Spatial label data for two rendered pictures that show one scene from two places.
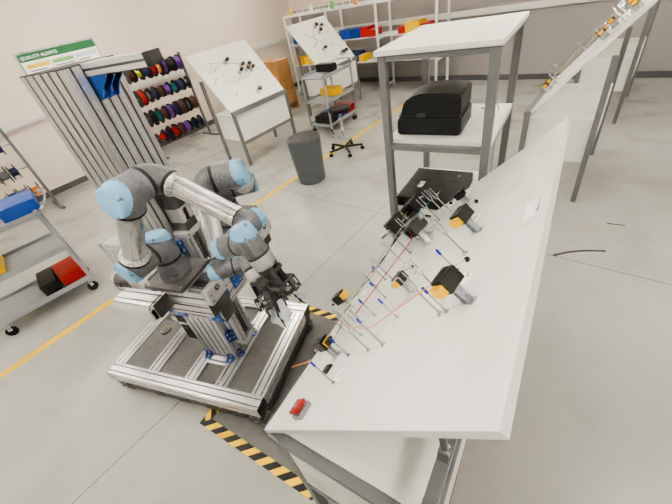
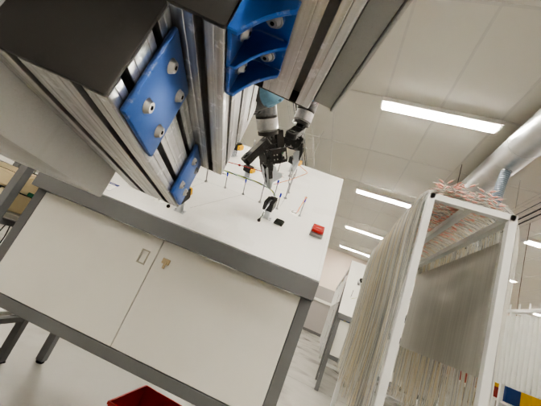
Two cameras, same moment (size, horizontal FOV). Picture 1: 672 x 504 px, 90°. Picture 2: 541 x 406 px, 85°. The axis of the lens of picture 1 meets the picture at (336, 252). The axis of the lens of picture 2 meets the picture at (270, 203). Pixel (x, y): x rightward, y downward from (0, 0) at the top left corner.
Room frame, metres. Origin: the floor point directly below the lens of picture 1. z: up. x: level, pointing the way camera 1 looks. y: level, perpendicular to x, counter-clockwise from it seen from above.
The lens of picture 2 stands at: (1.36, 1.17, 0.77)
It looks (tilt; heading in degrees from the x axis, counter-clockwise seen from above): 16 degrees up; 241
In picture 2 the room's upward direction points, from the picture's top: 23 degrees clockwise
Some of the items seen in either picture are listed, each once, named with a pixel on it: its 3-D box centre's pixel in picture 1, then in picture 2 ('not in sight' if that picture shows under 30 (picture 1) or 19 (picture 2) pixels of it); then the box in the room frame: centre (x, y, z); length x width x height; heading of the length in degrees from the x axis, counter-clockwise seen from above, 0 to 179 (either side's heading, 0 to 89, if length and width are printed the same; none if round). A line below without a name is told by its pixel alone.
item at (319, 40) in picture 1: (327, 66); not in sight; (7.85, -0.66, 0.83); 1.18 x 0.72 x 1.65; 136
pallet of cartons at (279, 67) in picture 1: (263, 90); not in sight; (8.50, 0.81, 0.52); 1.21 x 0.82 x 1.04; 133
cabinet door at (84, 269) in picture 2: not in sight; (76, 263); (1.28, -0.17, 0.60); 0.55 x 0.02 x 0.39; 142
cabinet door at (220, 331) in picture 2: not in sight; (207, 321); (0.85, 0.18, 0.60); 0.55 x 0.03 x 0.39; 142
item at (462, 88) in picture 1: (434, 107); not in sight; (1.64, -0.61, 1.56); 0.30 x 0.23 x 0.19; 53
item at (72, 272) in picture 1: (24, 259); not in sight; (2.97, 2.99, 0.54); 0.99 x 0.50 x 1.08; 128
